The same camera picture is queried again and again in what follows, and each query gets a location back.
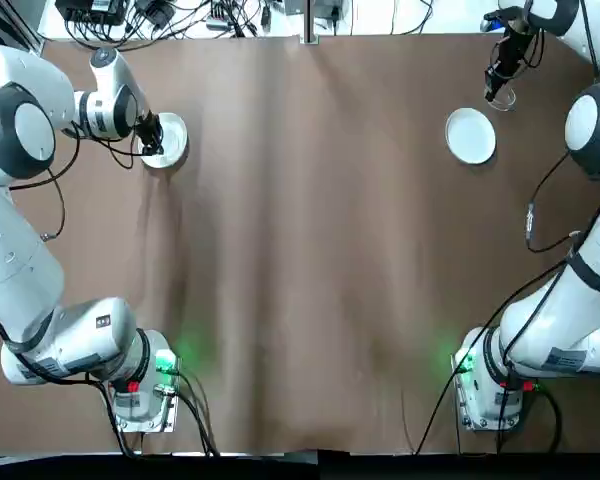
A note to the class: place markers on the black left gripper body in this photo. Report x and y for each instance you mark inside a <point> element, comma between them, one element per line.
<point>149,125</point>

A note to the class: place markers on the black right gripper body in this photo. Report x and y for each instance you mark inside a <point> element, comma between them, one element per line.
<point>512,50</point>

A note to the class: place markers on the clear small petri dish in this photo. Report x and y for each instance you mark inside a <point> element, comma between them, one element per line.
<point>509,102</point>

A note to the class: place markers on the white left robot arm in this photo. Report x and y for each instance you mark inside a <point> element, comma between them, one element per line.
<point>20,280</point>

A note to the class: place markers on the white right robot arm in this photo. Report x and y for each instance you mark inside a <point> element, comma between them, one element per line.
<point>550,325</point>

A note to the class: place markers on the white round plate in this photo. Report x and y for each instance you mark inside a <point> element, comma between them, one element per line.
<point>172,135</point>
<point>470,135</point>

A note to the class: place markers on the black power adapter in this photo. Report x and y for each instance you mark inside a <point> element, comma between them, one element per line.
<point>152,10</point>

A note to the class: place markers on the black usb hub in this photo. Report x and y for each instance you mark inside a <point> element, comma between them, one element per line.
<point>217,15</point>

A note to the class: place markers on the black electronics box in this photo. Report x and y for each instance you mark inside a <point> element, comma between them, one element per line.
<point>87,10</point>

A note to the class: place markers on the aluminium frame post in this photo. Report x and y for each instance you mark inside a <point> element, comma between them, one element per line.
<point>35,42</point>
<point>310,25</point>

